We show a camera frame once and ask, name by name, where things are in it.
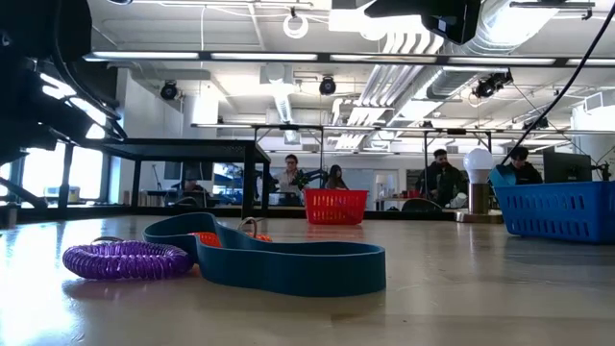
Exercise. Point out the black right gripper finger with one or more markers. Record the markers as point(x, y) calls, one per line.
point(403, 8)

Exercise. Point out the purple coil wristband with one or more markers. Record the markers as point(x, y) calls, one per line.
point(125, 262)

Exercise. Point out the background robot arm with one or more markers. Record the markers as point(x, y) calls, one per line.
point(312, 177)

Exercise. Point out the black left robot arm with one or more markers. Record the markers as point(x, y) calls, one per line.
point(29, 38)

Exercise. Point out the black ceiling spotlight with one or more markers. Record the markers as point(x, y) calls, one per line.
point(490, 85)
point(327, 85)
point(168, 90)

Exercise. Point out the overhead light bar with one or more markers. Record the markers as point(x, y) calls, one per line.
point(264, 56)

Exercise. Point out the white bulb table lamp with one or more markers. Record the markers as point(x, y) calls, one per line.
point(478, 165)

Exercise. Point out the person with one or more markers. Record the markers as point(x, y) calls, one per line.
point(439, 182)
point(526, 173)
point(288, 178)
point(337, 179)
point(191, 186)

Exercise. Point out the black chair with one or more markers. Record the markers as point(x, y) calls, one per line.
point(420, 204)

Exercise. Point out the red plastic basket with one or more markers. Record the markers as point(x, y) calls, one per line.
point(336, 206)

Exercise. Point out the orange coil wristband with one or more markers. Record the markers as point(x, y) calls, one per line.
point(206, 239)

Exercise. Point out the black computer monitor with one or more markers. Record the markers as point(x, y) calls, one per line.
point(567, 168)

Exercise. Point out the blue plastic basket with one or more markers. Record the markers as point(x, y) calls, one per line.
point(557, 211)

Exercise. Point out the silver air duct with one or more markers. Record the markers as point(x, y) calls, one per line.
point(504, 29)

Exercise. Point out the black frame table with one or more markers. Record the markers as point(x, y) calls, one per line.
point(192, 150)

